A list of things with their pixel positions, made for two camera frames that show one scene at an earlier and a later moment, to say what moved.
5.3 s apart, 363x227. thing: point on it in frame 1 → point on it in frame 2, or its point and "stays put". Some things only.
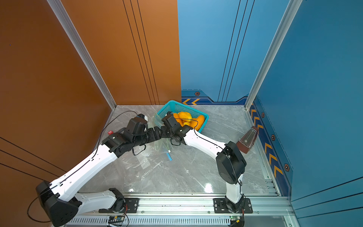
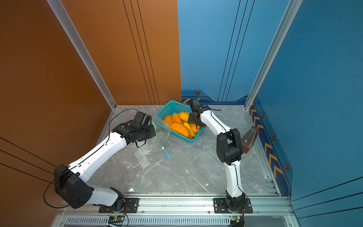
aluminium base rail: [188, 212] stays put
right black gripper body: [167, 133] → [192, 119]
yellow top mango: [185, 116] stays put
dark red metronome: [246, 140] stays put
